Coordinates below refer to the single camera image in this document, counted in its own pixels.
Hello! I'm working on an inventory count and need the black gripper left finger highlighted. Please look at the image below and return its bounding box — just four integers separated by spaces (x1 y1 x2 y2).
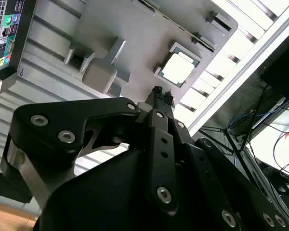
0 85 181 216

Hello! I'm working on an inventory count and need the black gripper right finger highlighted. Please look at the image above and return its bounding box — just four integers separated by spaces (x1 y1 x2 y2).
163 91 289 231

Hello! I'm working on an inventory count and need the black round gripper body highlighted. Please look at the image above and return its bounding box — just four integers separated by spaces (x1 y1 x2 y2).
35 149 223 231

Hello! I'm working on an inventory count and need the CPU with silver top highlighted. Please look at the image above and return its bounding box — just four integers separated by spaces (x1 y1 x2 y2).
160 47 199 86

